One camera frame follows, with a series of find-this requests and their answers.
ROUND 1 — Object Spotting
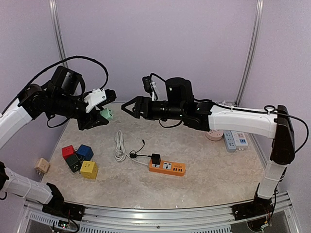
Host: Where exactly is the aluminium frame post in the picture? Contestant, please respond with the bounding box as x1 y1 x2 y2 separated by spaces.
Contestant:
49 0 67 60
235 0 264 106

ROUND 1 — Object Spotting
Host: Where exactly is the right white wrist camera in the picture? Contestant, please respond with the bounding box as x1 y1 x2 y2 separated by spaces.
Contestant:
142 76 158 101

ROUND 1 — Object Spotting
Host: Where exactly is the beige plug adapter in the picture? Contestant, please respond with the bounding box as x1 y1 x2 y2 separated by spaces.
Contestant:
35 158 50 175

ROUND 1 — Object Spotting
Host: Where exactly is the blue cube socket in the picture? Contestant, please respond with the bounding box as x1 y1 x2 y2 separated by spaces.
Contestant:
75 145 94 161

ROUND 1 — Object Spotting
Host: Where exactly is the white power strip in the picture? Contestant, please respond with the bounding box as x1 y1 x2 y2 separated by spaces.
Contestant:
231 131 248 150

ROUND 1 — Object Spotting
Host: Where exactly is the blue-grey power strip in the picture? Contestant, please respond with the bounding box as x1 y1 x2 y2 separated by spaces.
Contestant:
223 131 237 152

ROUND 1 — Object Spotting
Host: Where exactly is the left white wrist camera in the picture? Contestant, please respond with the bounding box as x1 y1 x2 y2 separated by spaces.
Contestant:
83 88 117 113

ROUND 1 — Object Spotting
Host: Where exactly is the black power adapter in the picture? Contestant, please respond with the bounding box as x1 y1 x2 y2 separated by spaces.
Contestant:
129 139 161 165

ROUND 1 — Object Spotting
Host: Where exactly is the red cube socket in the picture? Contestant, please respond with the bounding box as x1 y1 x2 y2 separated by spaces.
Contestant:
62 145 75 160

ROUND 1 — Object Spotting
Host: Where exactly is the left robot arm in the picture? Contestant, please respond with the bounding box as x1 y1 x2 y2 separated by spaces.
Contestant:
0 66 116 216

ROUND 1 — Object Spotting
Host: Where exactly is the right aluminium frame post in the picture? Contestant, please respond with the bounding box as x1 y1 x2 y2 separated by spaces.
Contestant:
235 0 264 106

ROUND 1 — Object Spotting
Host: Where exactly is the aluminium front rail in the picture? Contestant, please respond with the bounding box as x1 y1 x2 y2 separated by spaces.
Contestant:
16 192 301 233

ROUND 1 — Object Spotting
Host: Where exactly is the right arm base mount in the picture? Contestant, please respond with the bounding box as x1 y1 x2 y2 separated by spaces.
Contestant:
231 202 273 221

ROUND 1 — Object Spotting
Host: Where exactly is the yellow cube socket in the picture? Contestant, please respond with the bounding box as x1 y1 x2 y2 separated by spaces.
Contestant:
80 161 98 179

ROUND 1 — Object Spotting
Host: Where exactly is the left aluminium frame post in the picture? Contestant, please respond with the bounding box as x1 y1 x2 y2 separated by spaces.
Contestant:
49 0 67 60

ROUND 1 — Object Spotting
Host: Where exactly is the orange power strip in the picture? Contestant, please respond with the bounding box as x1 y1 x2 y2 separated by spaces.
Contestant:
114 130 186 177

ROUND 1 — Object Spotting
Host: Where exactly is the dark green cube socket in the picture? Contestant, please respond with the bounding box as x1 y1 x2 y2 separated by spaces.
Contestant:
66 154 82 173

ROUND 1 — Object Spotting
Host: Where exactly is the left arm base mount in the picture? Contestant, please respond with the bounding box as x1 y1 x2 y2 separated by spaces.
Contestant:
42 202 86 221

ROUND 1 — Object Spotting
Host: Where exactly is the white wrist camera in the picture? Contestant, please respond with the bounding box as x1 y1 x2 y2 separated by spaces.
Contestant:
83 88 117 113
142 76 158 101

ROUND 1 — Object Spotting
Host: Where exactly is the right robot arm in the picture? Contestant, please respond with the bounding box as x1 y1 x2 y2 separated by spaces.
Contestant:
121 77 295 216

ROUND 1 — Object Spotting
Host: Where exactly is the mint green plug adapter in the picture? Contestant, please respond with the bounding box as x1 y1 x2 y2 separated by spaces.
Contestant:
100 108 114 121

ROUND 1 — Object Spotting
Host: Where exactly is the pink round power strip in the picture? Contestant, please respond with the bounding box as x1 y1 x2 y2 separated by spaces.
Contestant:
204 130 224 141

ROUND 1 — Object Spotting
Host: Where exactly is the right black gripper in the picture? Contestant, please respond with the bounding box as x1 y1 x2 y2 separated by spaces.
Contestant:
122 94 185 119

